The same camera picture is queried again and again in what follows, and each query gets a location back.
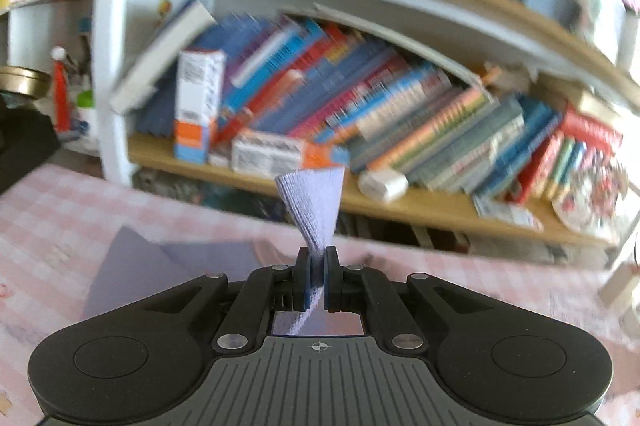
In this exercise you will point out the pink checked cartoon desk mat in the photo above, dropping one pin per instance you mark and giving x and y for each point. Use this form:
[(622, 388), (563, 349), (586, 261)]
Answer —
[(50, 226)]

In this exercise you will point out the pink and purple knit sweater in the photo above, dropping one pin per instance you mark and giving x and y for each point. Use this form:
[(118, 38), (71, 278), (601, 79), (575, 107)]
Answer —
[(315, 206)]

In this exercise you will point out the round gold tin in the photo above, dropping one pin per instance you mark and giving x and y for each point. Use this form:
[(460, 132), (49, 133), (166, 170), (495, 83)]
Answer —
[(22, 80)]

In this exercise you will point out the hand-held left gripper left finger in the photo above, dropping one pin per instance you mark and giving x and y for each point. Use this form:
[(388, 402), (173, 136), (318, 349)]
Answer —
[(303, 281)]

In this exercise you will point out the white charger block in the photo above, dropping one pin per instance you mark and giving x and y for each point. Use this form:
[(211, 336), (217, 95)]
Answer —
[(382, 184)]

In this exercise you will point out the long white and orange box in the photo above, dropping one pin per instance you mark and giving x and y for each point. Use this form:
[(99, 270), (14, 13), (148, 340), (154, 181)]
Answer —
[(280, 153)]

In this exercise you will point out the black bag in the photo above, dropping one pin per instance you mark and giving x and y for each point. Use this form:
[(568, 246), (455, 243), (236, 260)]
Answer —
[(22, 140)]

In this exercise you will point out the row of colourful books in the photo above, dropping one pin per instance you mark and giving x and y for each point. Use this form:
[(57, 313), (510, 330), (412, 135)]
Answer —
[(425, 125)]

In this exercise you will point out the thin blue paper booklet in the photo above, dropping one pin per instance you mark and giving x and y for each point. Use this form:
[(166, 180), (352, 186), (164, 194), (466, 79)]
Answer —
[(505, 212)]

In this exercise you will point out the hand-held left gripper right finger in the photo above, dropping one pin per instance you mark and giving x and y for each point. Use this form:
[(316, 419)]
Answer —
[(332, 281)]

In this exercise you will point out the tall white and orange box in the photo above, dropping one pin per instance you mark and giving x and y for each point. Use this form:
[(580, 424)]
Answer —
[(197, 105)]

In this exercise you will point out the white and wooden bookshelf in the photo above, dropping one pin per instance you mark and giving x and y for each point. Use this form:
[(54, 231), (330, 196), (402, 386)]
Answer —
[(150, 150)]

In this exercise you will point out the beige wooden pen holder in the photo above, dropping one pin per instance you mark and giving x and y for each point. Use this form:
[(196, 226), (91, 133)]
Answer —
[(620, 290)]

